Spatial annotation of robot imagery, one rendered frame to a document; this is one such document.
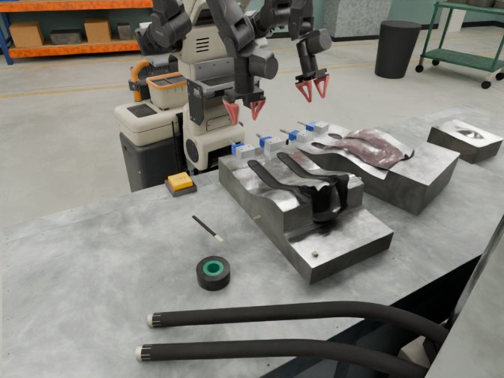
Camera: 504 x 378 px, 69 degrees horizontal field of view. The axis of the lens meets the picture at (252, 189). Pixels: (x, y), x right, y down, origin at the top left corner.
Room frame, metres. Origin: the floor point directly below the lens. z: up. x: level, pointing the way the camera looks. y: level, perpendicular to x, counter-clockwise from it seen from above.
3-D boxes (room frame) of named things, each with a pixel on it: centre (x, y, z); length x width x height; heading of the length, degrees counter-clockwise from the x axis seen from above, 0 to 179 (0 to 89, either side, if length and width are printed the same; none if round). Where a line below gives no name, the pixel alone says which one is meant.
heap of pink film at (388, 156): (1.10, -0.39, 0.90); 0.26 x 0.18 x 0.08; 47
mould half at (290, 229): (0.85, -0.13, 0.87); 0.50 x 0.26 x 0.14; 30
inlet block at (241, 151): (1.07, 0.05, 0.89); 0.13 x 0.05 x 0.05; 30
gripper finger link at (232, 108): (1.02, 0.05, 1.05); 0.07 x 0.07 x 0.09; 31
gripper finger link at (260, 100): (1.04, 0.01, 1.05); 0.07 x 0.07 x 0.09; 31
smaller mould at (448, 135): (1.27, -0.81, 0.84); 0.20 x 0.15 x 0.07; 30
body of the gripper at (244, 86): (1.03, 0.03, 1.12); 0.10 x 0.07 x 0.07; 121
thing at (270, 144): (1.12, -0.05, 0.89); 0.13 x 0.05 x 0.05; 30
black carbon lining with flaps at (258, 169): (0.87, -0.13, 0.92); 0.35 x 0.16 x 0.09; 30
